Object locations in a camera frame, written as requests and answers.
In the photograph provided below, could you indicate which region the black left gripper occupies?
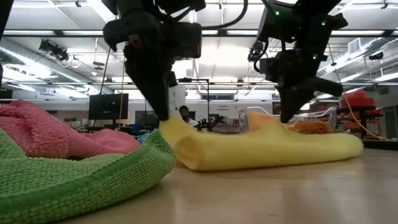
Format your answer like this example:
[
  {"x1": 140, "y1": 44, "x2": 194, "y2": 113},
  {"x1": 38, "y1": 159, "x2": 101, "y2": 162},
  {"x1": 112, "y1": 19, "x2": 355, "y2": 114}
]
[{"x1": 102, "y1": 12, "x2": 178, "y2": 121}]

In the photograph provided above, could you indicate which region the yellow microfiber towel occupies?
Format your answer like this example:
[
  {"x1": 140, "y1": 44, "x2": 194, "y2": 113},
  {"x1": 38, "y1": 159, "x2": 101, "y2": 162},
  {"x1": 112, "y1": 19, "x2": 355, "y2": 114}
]
[{"x1": 159, "y1": 112, "x2": 364, "y2": 172}]

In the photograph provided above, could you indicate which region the red plastic crate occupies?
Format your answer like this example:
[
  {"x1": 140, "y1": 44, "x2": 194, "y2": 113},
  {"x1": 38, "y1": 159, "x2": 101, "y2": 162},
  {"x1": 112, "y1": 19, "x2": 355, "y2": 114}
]
[{"x1": 340, "y1": 90, "x2": 376, "y2": 109}]

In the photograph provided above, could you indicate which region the black overhead camera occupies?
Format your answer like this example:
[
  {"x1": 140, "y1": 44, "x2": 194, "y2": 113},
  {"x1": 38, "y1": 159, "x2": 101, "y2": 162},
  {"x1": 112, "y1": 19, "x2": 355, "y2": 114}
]
[
  {"x1": 247, "y1": 40, "x2": 265, "y2": 63},
  {"x1": 38, "y1": 39, "x2": 70, "y2": 62}
]

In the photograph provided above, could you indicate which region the black hanging cable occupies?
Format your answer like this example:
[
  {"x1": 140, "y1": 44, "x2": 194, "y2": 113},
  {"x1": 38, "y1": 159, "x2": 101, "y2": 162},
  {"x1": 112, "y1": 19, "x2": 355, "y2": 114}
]
[{"x1": 98, "y1": 46, "x2": 112, "y2": 95}]

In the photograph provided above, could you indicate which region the black computer monitor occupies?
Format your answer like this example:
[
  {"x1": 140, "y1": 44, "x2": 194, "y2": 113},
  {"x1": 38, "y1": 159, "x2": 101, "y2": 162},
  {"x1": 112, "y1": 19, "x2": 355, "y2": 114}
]
[{"x1": 88, "y1": 93, "x2": 129, "y2": 121}]

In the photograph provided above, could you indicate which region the black overhead frame beam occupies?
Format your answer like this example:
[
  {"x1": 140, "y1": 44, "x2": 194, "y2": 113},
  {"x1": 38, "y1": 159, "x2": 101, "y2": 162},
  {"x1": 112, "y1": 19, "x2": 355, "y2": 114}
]
[{"x1": 2, "y1": 29, "x2": 398, "y2": 38}]

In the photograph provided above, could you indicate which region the clear plastic bin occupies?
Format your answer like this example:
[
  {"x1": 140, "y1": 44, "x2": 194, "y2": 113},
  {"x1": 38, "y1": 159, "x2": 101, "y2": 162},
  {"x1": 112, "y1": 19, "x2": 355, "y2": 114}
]
[{"x1": 238, "y1": 106, "x2": 338, "y2": 134}]

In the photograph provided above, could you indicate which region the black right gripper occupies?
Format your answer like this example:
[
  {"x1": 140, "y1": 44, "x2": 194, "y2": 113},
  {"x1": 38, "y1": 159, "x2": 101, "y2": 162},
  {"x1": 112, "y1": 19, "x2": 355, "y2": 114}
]
[{"x1": 259, "y1": 49, "x2": 345, "y2": 124}]

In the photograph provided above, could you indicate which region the black background table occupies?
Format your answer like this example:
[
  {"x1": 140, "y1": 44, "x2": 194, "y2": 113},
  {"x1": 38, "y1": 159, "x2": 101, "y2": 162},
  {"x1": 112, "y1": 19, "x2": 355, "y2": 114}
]
[{"x1": 337, "y1": 105, "x2": 384, "y2": 139}]

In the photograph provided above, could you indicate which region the pink microfiber towel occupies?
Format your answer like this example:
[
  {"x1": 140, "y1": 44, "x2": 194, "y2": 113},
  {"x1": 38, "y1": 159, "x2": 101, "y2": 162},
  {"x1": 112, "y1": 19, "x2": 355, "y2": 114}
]
[{"x1": 0, "y1": 100, "x2": 142, "y2": 159}]

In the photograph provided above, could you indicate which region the blue microfiber towel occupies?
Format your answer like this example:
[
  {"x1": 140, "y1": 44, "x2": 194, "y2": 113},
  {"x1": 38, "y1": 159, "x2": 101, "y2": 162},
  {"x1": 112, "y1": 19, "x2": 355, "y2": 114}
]
[{"x1": 136, "y1": 132, "x2": 152, "y2": 144}]

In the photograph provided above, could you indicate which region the person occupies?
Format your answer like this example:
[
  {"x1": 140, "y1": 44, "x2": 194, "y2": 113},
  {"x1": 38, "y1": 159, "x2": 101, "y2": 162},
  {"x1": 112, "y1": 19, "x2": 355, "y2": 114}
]
[{"x1": 178, "y1": 105, "x2": 199, "y2": 127}]

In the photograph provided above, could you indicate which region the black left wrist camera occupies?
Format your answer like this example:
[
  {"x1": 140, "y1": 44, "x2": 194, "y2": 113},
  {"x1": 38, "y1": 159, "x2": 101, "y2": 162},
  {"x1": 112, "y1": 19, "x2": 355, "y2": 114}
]
[{"x1": 169, "y1": 21, "x2": 203, "y2": 60}]

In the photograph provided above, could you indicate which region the green microfiber towel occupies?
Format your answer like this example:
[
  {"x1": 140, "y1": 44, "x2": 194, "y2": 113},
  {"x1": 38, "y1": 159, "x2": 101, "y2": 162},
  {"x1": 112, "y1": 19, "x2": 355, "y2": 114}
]
[{"x1": 0, "y1": 129, "x2": 177, "y2": 224}]

